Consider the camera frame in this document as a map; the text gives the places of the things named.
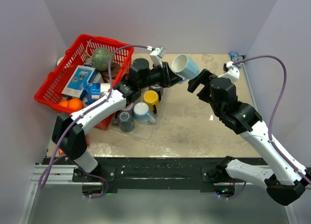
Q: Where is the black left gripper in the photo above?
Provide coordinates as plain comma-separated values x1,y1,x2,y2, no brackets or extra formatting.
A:
139,61,183,90

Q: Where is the light blue square mug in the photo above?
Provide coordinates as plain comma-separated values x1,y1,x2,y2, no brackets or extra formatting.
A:
171,54,200,84

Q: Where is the dark grey mug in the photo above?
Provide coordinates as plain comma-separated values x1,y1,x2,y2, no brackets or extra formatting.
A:
149,84,164,99

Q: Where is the yellow mug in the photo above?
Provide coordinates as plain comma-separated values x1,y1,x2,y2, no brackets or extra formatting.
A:
143,90,159,114

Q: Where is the blue white round mug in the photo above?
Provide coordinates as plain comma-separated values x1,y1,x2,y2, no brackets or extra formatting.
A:
133,102,156,123

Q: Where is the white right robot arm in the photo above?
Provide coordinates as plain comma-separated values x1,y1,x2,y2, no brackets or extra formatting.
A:
188,69,311,206

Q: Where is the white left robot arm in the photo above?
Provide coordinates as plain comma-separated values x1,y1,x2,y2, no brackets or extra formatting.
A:
52,58,185,181

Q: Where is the lilac grey mug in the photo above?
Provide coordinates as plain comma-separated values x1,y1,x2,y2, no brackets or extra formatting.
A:
120,103,135,115

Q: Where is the dark teal mug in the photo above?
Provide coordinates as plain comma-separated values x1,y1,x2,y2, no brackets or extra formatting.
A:
112,111,135,133

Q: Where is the blue candy packet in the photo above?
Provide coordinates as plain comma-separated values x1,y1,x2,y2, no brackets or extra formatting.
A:
229,52,245,62

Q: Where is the brown wooden lid jar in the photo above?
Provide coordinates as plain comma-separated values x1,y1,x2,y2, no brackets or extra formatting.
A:
101,63,122,83

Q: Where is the clear plastic tray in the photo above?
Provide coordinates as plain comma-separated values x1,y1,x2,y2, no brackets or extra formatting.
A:
108,111,159,142

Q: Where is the purple can silver top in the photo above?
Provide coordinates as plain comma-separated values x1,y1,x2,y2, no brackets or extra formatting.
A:
100,91,109,99

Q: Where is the green netted melon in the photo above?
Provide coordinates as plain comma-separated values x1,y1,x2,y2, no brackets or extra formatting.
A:
91,47,112,71

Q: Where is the blue razor box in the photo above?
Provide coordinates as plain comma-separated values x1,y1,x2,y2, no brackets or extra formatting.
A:
61,65,97,99

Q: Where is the orange fruit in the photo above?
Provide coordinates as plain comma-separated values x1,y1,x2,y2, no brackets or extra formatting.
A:
67,98,84,112
58,100,69,107

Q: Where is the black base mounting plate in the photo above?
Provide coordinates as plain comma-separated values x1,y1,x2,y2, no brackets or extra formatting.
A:
42,156,268,200

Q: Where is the red plastic shopping basket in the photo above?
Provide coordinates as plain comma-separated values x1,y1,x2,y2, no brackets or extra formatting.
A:
34,34,134,130

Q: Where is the pink purple packet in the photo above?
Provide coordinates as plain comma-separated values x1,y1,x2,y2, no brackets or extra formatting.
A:
58,147,66,156

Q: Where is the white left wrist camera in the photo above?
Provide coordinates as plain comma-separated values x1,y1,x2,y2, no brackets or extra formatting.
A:
147,46,167,67

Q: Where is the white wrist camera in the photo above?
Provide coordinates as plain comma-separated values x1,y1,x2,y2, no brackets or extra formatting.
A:
147,46,167,67
217,61,240,83

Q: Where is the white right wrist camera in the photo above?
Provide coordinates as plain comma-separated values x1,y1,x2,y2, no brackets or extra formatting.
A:
217,61,240,83

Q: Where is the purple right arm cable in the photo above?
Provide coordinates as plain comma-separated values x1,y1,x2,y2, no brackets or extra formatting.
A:
233,54,311,188

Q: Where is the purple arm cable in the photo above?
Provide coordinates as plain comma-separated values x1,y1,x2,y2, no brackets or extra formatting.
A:
38,45,149,189
233,54,311,188

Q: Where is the aluminium frame rail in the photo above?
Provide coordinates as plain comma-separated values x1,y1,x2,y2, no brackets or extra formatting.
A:
18,164,76,224

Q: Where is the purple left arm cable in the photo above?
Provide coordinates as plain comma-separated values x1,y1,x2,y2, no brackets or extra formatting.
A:
38,45,149,189

